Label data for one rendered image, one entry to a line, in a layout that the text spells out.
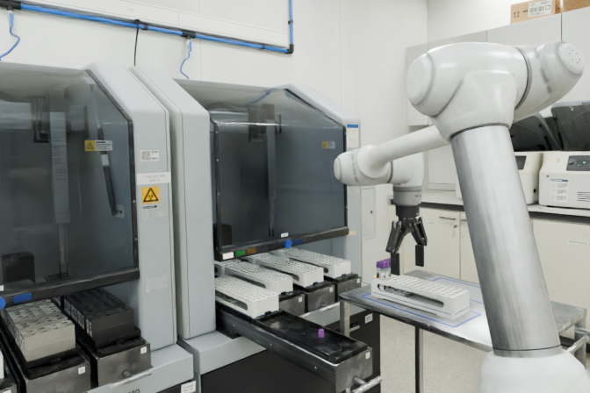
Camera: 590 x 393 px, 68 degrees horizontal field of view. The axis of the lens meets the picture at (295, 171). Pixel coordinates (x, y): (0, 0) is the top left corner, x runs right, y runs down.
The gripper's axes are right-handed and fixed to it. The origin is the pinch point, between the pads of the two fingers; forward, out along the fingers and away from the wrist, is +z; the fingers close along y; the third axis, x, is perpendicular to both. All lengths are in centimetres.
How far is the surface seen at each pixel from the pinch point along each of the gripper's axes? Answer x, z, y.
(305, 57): 149, -104, 98
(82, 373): 32, 14, -90
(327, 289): 30.7, 13.0, -5.4
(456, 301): -18.3, 6.0, -2.9
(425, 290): -8.3, 5.2, -3.3
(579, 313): -41.2, 11.0, 24.8
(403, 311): -4.8, 10.9, -9.6
